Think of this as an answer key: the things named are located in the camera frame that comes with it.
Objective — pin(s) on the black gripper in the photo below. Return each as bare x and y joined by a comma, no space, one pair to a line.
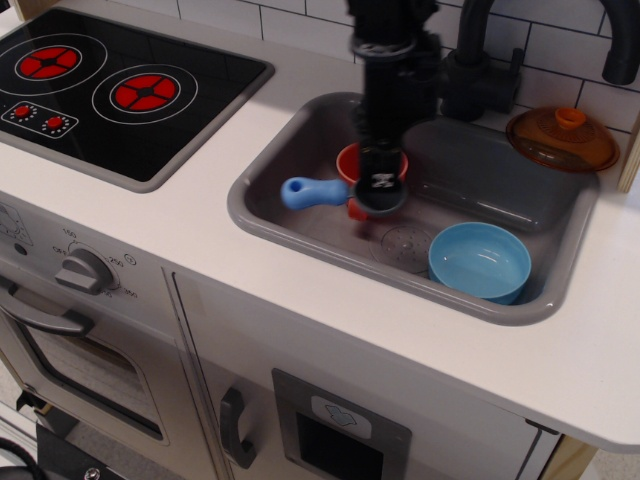
401,86

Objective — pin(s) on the grey cabinet door handle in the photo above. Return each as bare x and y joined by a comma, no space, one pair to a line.
240,451

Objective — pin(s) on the dark grey toy faucet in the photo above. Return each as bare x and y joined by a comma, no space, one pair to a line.
472,85

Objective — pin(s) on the grey oven dial knob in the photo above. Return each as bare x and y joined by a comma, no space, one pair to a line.
85,272

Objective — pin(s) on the orange plastic cup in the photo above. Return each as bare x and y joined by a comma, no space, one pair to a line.
347,164

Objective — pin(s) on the grey dispenser panel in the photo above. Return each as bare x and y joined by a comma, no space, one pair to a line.
335,438

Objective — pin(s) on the light blue plastic bowl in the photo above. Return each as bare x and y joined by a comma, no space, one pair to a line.
480,259

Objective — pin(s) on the grey plastic sink basin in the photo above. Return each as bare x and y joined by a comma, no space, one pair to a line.
458,172

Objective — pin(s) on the orange transparent pot lid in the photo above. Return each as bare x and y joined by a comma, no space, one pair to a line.
563,138

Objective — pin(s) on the blue handled grey spoon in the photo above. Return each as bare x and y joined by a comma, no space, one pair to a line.
300,193

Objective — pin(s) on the grey oven door handle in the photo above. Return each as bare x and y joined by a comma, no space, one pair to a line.
70,323

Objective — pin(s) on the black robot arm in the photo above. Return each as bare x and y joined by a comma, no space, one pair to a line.
390,23

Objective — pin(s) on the black toy stove top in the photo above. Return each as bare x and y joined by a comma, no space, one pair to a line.
124,105

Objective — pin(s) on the white oven door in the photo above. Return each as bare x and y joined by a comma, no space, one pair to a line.
123,379

